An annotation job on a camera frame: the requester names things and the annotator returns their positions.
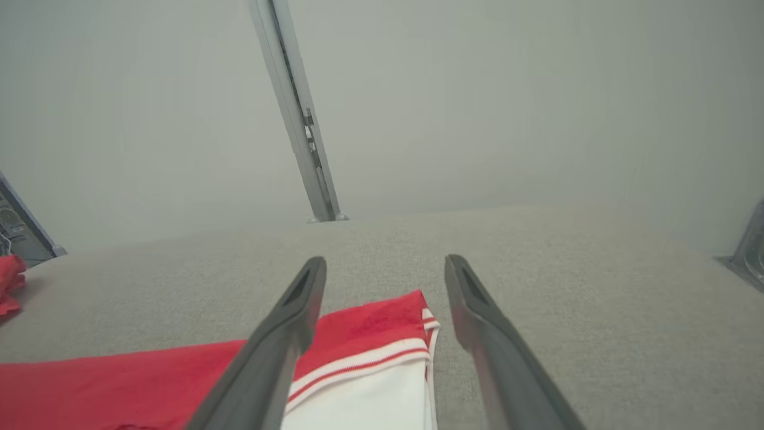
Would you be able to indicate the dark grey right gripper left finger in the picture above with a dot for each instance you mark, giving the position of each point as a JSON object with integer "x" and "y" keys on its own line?
{"x": 262, "y": 358}

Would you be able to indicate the red crumpled cloth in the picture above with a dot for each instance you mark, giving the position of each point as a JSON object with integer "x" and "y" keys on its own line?
{"x": 9, "y": 280}

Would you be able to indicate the grey partition post twin feet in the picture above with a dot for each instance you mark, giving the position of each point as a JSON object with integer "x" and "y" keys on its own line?
{"x": 295, "y": 107}

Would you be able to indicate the red white sports garment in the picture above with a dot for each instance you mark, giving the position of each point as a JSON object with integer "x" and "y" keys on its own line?
{"x": 119, "y": 388}

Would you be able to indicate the grey fabric sofa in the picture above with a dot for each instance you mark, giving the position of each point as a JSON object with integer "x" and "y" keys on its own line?
{"x": 537, "y": 269}

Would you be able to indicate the grey partition frame with caster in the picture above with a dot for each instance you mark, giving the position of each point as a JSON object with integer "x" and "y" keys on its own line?
{"x": 36, "y": 233}

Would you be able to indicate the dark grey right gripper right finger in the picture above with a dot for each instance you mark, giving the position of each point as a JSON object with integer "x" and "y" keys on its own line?
{"x": 507, "y": 370}

